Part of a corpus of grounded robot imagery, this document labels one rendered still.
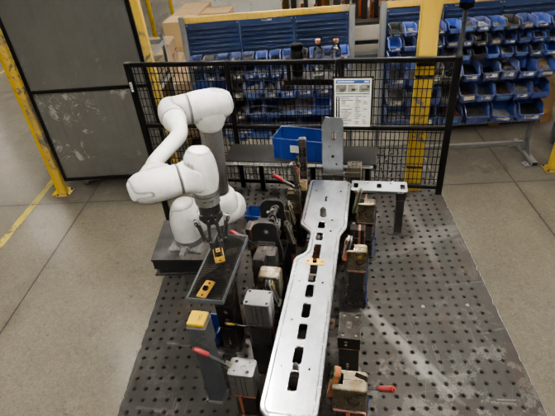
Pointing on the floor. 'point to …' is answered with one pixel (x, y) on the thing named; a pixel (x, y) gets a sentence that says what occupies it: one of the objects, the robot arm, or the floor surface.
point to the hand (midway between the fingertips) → (217, 247)
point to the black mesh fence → (310, 106)
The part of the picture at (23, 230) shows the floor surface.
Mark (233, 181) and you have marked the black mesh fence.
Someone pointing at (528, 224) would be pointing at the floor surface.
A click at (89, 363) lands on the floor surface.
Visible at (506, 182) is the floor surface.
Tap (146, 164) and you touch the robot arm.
